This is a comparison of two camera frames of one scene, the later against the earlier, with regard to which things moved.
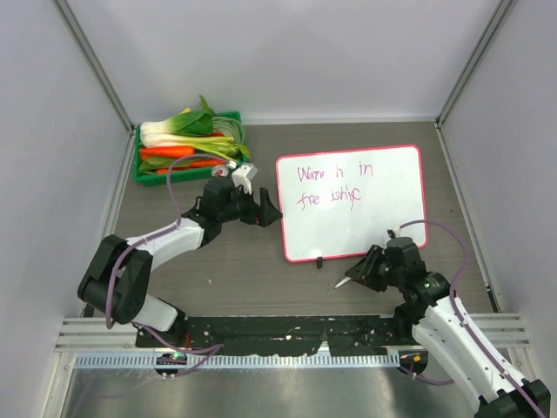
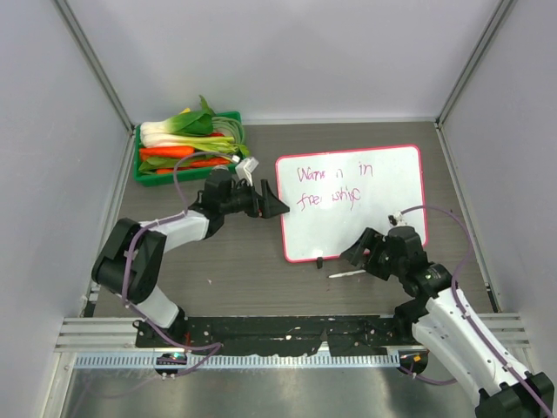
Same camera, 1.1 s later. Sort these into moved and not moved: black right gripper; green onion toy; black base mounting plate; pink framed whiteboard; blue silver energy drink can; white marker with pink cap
Moved: white marker with pink cap; black right gripper
Not moved: pink framed whiteboard; blue silver energy drink can; green onion toy; black base mounting plate
